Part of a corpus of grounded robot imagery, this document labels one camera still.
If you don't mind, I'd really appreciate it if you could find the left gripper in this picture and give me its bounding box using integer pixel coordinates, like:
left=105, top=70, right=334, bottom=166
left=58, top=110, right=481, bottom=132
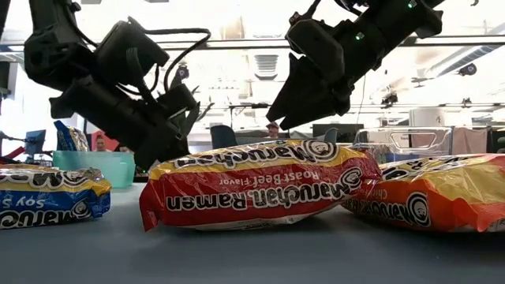
left=49, top=77, right=198, bottom=170

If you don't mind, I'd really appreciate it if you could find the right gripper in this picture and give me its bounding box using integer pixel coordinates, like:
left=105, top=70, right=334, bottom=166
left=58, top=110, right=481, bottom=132
left=266, top=0, right=399, bottom=131

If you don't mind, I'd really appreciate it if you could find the red beef ramen pack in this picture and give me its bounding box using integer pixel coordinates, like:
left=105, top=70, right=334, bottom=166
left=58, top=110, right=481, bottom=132
left=139, top=138, right=383, bottom=233

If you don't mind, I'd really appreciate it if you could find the orange chicken ramen pack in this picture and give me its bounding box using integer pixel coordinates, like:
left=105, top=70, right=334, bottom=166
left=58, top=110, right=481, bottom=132
left=341, top=152, right=505, bottom=234

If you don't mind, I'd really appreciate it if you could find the person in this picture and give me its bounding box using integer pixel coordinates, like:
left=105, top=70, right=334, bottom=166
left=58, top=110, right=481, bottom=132
left=93, top=133, right=114, bottom=153
left=264, top=121, right=282, bottom=140

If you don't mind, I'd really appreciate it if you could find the red board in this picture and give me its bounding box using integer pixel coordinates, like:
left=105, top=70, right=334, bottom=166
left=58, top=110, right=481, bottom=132
left=90, top=129, right=122, bottom=153

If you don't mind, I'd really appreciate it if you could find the teal plastic bin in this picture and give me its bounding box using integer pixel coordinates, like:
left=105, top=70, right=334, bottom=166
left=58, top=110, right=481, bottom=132
left=52, top=150, right=137, bottom=189

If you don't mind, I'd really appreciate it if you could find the grey-blue plastic bin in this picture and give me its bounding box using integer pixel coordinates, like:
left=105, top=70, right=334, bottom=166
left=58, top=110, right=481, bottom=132
left=210, top=125, right=339, bottom=150

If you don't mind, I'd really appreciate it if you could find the clear plastic bin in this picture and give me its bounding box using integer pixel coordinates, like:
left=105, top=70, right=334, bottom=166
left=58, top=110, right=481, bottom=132
left=353, top=125, right=454, bottom=165

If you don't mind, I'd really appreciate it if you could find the white cabinet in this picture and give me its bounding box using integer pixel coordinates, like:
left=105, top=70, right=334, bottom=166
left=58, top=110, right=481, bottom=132
left=409, top=106, right=447, bottom=128

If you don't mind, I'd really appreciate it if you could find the small tilted monitor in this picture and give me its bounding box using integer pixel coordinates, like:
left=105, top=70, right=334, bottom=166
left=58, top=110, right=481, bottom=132
left=24, top=129, right=47, bottom=157

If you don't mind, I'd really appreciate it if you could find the pink hanging cloth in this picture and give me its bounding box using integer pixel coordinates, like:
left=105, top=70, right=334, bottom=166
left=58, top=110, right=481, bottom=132
left=451, top=126, right=490, bottom=155

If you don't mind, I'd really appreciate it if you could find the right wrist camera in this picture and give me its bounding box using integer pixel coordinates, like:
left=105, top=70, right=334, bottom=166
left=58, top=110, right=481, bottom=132
left=286, top=17, right=347, bottom=84

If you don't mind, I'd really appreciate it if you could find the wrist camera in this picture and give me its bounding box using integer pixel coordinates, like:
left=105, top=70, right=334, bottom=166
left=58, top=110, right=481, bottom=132
left=286, top=17, right=347, bottom=84
left=94, top=17, right=170, bottom=82

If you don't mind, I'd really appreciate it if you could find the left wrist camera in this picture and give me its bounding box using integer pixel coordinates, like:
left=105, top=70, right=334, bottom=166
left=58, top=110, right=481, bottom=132
left=94, top=17, right=170, bottom=82

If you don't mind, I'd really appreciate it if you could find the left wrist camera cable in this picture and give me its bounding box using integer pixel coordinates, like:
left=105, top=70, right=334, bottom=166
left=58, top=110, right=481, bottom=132
left=136, top=26, right=212, bottom=94

